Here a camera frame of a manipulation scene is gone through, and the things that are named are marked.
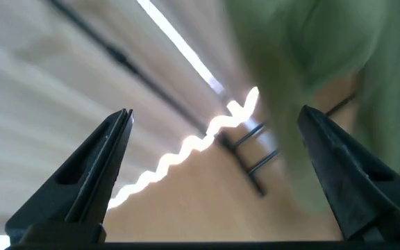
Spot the black clothes rack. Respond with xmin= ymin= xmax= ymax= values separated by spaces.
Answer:
xmin=47 ymin=0 xmax=357 ymax=197

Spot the beige curtain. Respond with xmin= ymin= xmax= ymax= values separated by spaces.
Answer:
xmin=0 ymin=0 xmax=260 ymax=237

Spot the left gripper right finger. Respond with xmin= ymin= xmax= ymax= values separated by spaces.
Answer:
xmin=297 ymin=105 xmax=400 ymax=242

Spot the green printed shirt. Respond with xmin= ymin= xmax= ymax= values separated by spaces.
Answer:
xmin=224 ymin=0 xmax=400 ymax=215

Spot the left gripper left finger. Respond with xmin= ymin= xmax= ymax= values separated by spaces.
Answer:
xmin=5 ymin=108 xmax=135 ymax=244

